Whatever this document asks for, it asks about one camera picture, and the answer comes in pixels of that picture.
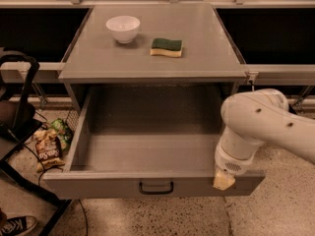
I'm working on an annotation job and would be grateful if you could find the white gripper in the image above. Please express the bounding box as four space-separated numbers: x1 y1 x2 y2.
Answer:
213 144 254 191

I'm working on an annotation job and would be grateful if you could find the grey top drawer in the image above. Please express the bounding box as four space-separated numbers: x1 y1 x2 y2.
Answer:
42 84 266 201

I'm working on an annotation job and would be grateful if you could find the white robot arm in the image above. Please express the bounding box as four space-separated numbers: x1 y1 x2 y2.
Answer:
214 88 315 191

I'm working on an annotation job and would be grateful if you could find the grey drawer cabinet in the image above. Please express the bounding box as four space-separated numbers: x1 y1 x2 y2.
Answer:
58 1 249 113

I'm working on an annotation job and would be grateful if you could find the green yellow sponge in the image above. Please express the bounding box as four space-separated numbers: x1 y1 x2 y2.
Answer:
150 38 182 57

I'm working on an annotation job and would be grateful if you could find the green snack bag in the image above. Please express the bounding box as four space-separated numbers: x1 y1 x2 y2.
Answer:
50 118 73 151

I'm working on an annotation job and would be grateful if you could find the brown snack bag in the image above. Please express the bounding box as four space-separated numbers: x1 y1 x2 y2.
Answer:
33 130 65 172

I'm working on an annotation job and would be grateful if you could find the white ceramic bowl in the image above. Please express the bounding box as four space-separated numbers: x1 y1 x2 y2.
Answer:
105 16 141 43

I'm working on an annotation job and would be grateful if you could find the black white sneaker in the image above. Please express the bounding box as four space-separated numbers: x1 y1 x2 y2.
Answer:
0 215 37 236

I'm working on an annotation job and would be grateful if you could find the wire mesh basket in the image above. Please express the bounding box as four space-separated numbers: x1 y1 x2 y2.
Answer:
65 109 80 132

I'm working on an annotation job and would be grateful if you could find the black floor cable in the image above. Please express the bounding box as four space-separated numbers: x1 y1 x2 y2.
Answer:
6 110 90 236

